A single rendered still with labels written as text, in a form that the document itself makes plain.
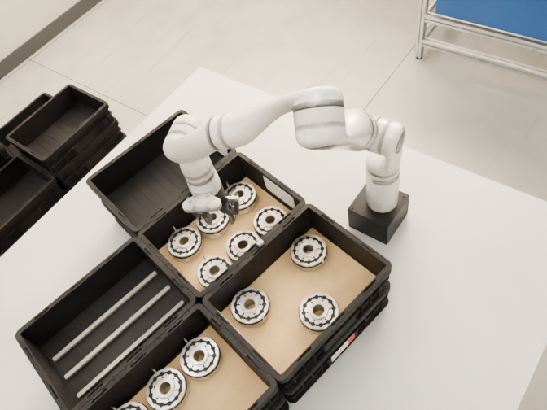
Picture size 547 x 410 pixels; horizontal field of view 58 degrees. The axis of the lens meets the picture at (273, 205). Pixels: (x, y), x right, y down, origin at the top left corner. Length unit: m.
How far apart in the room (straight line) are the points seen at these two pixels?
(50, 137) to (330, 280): 1.68
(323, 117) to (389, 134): 0.42
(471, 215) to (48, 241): 1.42
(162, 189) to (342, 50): 1.95
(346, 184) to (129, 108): 1.95
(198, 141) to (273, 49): 2.44
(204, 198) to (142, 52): 2.65
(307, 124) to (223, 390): 0.72
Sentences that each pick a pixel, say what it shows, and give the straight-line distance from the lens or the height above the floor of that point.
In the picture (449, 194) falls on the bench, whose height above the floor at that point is 0.70.
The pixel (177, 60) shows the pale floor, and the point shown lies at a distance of 3.54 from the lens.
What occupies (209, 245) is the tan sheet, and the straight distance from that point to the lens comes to 1.48.
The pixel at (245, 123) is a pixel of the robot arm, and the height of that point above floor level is 1.39.
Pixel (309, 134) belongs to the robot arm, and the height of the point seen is 1.42.
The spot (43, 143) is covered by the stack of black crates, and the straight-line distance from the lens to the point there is 2.61.
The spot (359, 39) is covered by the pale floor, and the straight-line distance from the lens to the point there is 3.38.
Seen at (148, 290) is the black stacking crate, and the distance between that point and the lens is 1.48.
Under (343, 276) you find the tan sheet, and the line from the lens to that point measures 1.37.
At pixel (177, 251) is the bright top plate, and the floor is 0.86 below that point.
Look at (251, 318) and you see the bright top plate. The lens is 1.32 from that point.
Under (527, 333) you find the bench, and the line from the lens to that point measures 1.50.
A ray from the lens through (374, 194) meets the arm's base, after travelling 1.44.
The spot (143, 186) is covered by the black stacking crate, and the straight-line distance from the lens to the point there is 1.70.
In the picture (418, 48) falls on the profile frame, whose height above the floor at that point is 0.07.
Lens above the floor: 2.05
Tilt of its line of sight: 54 degrees down
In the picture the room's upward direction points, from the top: 16 degrees counter-clockwise
